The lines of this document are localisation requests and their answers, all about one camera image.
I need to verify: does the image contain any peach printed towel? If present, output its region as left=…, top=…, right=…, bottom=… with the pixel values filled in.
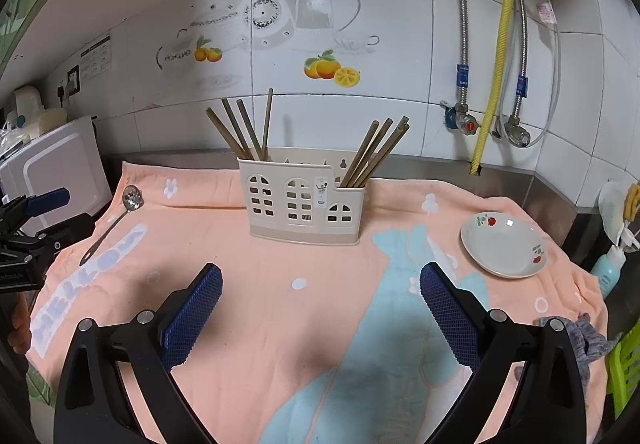
left=27, top=160, right=608, bottom=444

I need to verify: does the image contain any flexible metal hose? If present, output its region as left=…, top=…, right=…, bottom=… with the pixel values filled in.
left=439, top=0, right=472, bottom=108
left=512, top=0, right=543, bottom=117

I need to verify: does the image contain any grey rag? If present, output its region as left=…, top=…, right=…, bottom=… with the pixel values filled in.
left=537, top=314, right=613, bottom=370

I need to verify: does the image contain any steel slotted spoon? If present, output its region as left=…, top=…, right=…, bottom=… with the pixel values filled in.
left=79, top=185, right=145, bottom=267

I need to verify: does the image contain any steel angle valve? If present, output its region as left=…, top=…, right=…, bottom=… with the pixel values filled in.
left=492, top=117, right=532, bottom=147

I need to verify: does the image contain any white flower print plate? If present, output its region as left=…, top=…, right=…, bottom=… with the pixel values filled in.
left=460, top=213, right=548, bottom=280

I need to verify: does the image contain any green dish rack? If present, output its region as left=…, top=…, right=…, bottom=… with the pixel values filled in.
left=605, top=319, right=640, bottom=420

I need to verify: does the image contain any yellow gas hose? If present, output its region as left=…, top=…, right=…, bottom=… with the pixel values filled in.
left=469, top=0, right=520, bottom=175

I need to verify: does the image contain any white plastic ladle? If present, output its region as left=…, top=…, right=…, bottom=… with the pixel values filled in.
left=597, top=181, right=640, bottom=252

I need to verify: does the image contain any red knob pipe valve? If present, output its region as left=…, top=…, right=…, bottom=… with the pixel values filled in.
left=440, top=99, right=481, bottom=137

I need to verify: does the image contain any beige appliance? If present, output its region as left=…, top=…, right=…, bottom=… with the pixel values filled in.
left=39, top=108, right=70, bottom=131

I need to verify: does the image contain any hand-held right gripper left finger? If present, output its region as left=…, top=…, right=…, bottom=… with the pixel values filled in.
left=52, top=263, right=224, bottom=444

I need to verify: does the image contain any person's left hand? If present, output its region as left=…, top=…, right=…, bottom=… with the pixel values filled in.
left=6, top=297, right=32, bottom=353

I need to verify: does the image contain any wall notice sticker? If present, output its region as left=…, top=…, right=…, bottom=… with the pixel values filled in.
left=80, top=37, right=112, bottom=82

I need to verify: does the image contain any yellow handled utensil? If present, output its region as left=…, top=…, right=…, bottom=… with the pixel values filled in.
left=622, top=184, right=640, bottom=222

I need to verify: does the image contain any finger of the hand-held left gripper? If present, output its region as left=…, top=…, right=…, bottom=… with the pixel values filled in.
left=0, top=187, right=71, bottom=233
left=29, top=213, right=96, bottom=253

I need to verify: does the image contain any beige plastic utensil holder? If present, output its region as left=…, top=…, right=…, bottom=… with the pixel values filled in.
left=237, top=157, right=368, bottom=247

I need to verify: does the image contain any white jug appliance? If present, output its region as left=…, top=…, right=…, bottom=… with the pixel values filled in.
left=11, top=87, right=45, bottom=132

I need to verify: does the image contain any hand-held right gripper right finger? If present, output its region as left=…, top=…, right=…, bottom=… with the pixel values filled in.
left=419, top=261, right=591, bottom=444

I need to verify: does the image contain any white microwave oven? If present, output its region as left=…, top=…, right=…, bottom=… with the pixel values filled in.
left=0, top=117, right=113, bottom=235

